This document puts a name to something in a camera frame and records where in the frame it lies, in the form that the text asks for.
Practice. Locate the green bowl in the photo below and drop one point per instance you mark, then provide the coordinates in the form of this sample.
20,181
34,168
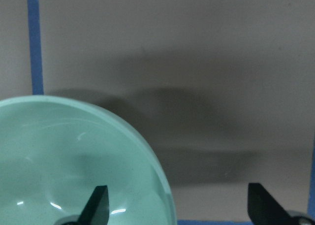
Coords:
54,151

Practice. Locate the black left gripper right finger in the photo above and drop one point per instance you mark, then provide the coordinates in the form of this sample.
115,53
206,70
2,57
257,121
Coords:
263,209

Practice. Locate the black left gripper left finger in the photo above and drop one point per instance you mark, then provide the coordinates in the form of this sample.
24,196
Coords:
95,212

